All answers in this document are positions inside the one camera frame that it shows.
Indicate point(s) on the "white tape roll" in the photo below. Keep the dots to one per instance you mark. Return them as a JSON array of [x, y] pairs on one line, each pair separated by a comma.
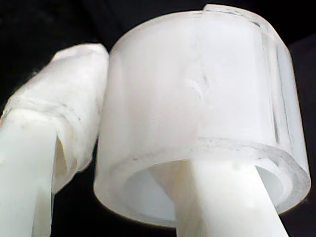
[[172, 86]]

